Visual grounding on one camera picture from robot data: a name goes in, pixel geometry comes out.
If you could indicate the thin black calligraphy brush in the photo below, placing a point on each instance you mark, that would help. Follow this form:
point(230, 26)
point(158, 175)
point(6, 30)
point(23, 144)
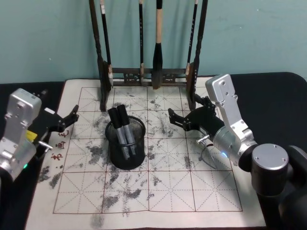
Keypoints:
point(192, 43)
point(141, 36)

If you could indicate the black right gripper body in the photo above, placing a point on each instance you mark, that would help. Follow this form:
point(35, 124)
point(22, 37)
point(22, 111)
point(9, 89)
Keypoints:
point(206, 122)

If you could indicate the black table cloth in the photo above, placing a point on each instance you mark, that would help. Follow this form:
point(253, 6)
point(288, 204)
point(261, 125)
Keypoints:
point(263, 95)

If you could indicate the black mesh pen holder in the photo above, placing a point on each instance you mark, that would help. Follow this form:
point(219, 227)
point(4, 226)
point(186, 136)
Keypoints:
point(126, 161)

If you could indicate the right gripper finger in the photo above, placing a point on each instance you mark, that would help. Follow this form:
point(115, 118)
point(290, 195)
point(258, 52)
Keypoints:
point(180, 120)
point(206, 102)

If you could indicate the dark wooden brush rack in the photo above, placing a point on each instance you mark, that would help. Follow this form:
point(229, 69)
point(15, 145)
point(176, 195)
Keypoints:
point(127, 83)

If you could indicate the thin black brush, white band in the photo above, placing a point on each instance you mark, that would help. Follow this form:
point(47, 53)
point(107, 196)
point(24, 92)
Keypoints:
point(105, 36)

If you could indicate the white calligraphy mat, red grid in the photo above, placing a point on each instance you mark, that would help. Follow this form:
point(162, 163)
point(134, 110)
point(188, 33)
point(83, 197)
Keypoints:
point(168, 187)

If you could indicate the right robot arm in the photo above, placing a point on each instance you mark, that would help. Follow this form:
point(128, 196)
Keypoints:
point(268, 165)

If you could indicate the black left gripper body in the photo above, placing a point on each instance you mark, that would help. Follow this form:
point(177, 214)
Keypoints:
point(51, 123)

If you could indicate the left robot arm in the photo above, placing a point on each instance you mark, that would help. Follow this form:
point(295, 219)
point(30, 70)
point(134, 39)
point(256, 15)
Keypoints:
point(16, 134)

